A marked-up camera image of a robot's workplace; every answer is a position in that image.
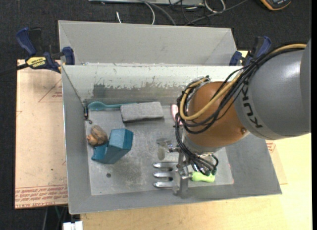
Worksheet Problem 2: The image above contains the teal plastic spoon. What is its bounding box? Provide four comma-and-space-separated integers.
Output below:
87, 101, 137, 112

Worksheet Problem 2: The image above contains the brown cardboard board red print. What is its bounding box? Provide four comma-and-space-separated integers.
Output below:
14, 59, 288, 210

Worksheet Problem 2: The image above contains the metal fork green handle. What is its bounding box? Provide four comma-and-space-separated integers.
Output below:
152, 161, 216, 189

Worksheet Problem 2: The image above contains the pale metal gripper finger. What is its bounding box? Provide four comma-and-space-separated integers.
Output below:
172, 168, 190, 197
156, 137, 175, 161

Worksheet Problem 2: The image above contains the grey metal bin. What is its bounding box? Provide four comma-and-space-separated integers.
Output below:
58, 20, 282, 215

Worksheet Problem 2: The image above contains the brown toy figure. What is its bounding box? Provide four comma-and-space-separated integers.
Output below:
86, 124, 109, 147

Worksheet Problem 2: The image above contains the grey sponge block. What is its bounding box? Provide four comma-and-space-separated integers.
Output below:
119, 101, 165, 123

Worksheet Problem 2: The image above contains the pink and white object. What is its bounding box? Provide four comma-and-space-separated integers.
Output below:
170, 104, 184, 126

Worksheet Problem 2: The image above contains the thin dark hooked tool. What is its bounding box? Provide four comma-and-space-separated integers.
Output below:
83, 106, 93, 124

